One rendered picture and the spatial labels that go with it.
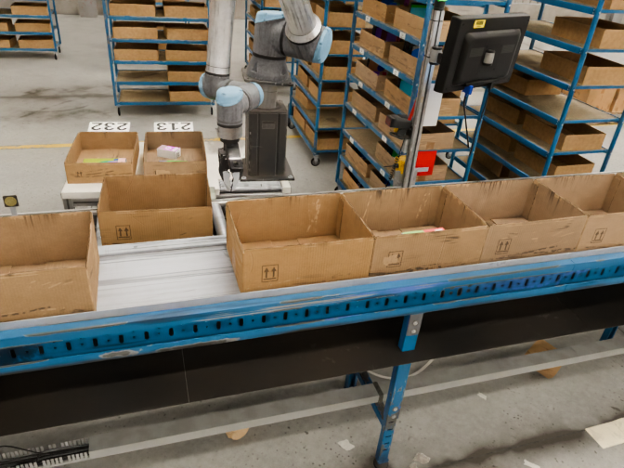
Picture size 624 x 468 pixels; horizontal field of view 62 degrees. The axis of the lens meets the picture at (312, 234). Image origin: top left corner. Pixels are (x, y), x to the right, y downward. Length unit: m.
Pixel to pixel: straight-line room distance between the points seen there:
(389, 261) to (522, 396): 1.31
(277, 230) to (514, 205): 0.95
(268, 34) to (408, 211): 0.97
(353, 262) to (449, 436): 1.12
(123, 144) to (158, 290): 1.39
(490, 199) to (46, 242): 1.53
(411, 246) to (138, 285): 0.82
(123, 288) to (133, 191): 0.68
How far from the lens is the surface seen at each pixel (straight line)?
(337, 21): 4.29
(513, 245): 1.85
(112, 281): 1.65
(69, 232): 1.71
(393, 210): 1.89
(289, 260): 1.49
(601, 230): 2.07
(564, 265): 1.94
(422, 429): 2.44
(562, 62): 3.59
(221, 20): 1.97
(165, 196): 2.22
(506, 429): 2.57
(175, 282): 1.61
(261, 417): 2.01
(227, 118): 1.86
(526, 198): 2.19
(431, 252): 1.67
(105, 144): 2.87
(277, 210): 1.73
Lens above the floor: 1.83
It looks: 31 degrees down
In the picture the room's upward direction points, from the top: 5 degrees clockwise
